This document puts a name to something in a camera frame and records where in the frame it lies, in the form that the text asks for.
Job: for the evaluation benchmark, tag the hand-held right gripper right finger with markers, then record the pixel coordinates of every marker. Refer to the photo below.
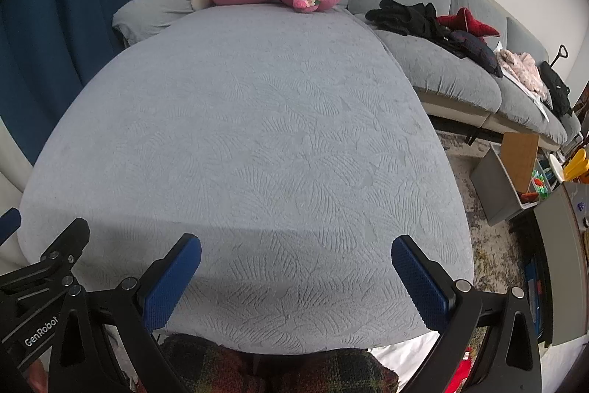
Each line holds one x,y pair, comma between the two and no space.
421,287

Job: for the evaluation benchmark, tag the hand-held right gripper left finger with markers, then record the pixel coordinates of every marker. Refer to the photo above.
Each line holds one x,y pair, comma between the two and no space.
168,287

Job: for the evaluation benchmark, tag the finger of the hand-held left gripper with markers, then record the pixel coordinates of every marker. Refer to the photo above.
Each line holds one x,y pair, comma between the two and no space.
8,227
64,243

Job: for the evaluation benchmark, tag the white curtain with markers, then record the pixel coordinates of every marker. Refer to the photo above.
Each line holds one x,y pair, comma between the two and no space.
11,163

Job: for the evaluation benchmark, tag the white cloth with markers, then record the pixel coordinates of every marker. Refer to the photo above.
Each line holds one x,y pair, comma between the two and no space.
407,358

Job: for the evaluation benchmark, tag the patterned rug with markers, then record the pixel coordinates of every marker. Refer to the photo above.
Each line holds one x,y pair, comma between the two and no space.
497,245

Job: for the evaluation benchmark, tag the red cloth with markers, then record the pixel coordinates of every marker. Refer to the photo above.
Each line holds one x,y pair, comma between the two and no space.
458,372

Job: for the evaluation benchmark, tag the grey storage box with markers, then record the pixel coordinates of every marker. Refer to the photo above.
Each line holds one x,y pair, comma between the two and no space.
492,186

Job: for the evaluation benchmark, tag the plaid pyjama pants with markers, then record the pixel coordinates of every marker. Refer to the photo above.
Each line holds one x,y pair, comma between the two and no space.
276,370

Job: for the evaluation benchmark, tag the grey side table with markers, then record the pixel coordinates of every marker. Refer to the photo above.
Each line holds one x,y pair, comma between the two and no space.
561,259

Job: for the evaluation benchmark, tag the colourful toys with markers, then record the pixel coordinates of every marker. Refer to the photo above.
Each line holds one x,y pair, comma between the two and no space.
538,183

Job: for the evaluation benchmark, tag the brown cardboard board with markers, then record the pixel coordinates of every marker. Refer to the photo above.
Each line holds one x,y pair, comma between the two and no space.
520,158

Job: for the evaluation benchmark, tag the grey sofa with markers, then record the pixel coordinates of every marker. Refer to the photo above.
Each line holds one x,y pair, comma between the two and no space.
253,121

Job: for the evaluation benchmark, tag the yellow plastic object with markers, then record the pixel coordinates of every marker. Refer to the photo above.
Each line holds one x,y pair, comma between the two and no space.
577,165

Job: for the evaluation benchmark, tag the blue curtain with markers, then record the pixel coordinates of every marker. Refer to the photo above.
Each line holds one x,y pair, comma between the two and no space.
60,29

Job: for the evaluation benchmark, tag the pink fluffy garment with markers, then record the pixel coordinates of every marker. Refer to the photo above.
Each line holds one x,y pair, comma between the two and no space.
522,70

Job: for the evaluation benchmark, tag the black bag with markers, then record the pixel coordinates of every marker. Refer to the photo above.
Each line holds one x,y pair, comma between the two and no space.
557,89

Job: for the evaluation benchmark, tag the dark plaid garment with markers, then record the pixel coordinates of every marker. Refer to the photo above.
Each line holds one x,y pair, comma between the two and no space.
474,47

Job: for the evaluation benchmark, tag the red garment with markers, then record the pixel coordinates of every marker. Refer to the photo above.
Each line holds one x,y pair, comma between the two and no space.
469,23

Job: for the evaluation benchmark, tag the black garment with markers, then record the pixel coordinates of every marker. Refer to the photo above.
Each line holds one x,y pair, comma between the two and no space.
395,15

